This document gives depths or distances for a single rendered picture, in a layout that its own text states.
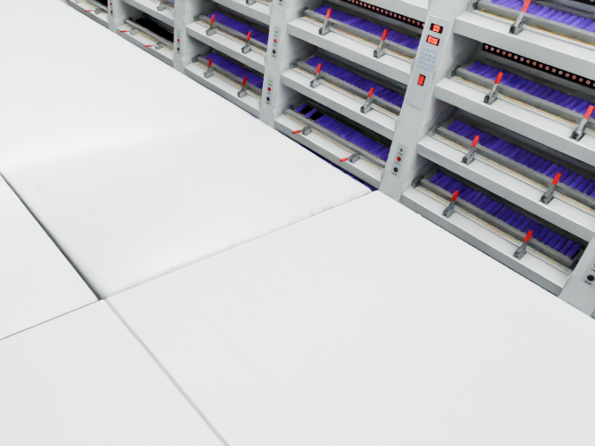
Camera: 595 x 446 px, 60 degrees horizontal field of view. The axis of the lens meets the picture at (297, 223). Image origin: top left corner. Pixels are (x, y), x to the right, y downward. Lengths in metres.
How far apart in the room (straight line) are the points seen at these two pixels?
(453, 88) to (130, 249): 1.58
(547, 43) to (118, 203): 1.46
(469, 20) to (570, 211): 0.62
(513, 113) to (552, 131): 0.12
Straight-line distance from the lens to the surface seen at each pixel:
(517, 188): 1.69
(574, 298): 1.72
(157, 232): 0.21
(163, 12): 2.93
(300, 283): 0.19
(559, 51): 1.57
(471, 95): 1.71
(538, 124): 1.62
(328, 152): 2.08
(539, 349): 0.20
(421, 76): 1.76
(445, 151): 1.78
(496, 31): 1.64
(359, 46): 1.96
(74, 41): 0.42
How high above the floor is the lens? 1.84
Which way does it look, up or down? 33 degrees down
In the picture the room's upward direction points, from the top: 10 degrees clockwise
